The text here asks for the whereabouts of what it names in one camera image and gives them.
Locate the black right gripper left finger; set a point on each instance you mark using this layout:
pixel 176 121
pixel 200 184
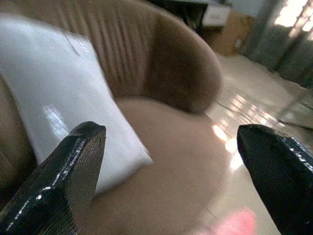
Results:
pixel 61 181

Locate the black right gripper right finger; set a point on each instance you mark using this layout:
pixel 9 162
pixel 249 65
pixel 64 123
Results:
pixel 276 171

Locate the white pillow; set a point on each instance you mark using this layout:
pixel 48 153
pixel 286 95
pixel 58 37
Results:
pixel 61 95

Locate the pink object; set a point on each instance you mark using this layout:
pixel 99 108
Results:
pixel 234 224

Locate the brown round armchair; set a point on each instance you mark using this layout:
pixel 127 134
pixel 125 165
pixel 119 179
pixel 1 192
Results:
pixel 156 122

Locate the cardboard box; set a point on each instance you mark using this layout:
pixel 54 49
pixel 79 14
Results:
pixel 231 34

